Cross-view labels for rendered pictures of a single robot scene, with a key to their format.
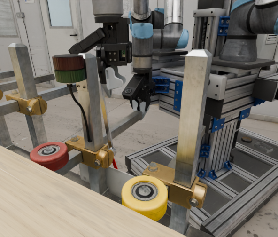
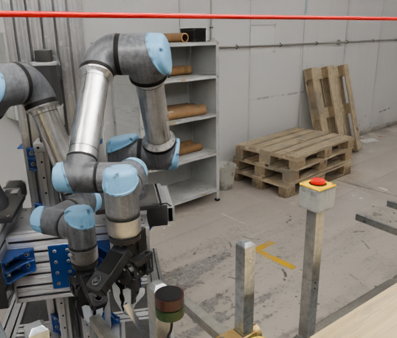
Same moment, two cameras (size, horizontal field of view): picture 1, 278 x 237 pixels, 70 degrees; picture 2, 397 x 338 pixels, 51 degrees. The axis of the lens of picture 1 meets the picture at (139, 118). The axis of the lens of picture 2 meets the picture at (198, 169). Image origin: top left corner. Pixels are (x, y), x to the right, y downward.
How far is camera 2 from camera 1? 90 cm
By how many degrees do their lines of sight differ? 61
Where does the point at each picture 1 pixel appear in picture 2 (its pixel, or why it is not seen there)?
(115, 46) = (144, 259)
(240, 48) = not seen: hidden behind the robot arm
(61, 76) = (180, 314)
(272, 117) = not seen: hidden behind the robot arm
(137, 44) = (87, 236)
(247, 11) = (135, 153)
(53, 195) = not seen: outside the picture
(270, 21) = (165, 163)
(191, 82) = (249, 261)
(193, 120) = (251, 283)
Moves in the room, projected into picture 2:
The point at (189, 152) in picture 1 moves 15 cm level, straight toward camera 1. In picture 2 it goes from (251, 306) to (304, 331)
